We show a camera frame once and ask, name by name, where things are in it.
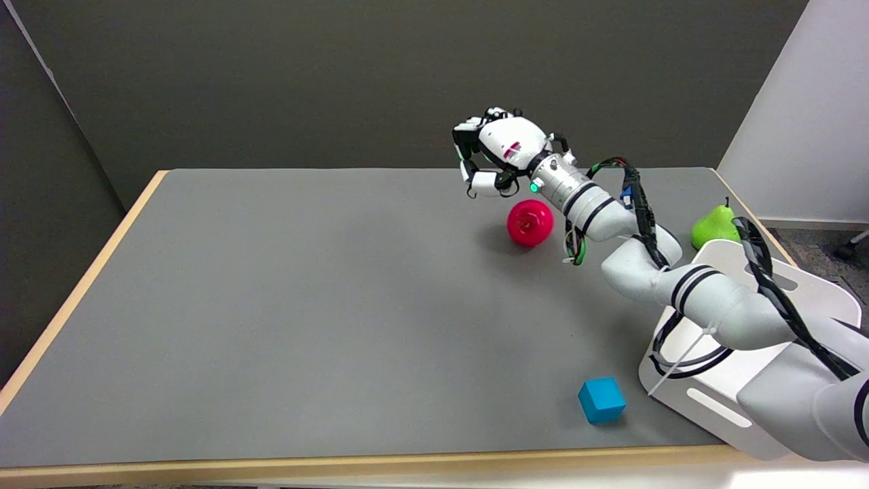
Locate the blue cube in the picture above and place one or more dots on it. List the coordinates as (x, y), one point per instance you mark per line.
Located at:
(601, 401)

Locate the black chair base leg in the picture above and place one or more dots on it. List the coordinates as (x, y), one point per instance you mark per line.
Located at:
(852, 248)

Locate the green pear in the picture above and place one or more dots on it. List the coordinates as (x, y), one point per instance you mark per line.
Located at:
(713, 227)

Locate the grey table mat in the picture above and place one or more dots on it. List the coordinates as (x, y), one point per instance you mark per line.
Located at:
(271, 305)

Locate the white plastic bin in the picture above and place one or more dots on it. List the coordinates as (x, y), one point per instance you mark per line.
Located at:
(672, 402)

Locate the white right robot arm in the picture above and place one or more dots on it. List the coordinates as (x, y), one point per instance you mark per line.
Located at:
(713, 299)

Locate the red apple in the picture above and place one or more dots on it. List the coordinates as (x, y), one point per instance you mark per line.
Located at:
(529, 223)

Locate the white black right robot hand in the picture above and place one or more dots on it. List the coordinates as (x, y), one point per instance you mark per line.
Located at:
(506, 139)

